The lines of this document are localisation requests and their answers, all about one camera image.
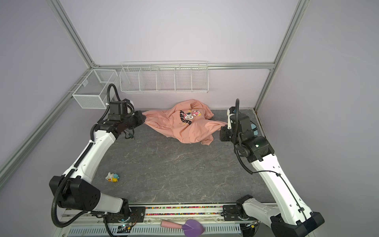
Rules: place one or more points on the small green-handled screwdriver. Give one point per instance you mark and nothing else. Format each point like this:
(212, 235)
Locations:
(129, 135)

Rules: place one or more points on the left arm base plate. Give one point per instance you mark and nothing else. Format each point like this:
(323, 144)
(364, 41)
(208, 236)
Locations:
(136, 215)

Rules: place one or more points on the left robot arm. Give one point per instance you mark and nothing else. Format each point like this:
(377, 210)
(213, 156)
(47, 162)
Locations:
(73, 192)

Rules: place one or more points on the purple pink-handled scoop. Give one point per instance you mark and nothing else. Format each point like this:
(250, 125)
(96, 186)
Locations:
(191, 228)

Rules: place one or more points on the teal plastic trowel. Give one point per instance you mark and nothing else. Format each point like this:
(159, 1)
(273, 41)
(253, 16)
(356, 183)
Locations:
(255, 129)

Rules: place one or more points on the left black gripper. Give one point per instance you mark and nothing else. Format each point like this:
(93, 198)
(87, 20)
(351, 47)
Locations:
(141, 118)

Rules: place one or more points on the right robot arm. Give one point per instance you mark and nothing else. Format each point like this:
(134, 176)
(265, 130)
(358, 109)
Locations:
(292, 217)

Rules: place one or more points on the white wire shelf basket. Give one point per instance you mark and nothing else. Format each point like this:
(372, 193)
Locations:
(164, 77)

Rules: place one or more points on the pink zip jacket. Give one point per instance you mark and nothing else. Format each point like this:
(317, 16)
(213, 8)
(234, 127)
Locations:
(189, 122)

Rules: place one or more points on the small colourful toy figure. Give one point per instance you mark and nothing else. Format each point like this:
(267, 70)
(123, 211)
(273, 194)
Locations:
(112, 177)

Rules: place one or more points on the white mesh box basket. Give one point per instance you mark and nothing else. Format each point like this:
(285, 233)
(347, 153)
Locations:
(92, 91)

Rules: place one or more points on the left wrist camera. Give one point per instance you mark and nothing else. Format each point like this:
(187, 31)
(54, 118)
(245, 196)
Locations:
(119, 107)

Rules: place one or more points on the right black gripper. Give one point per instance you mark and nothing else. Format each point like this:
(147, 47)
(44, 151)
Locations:
(224, 137)

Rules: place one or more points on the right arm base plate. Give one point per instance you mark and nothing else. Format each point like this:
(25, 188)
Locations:
(234, 212)

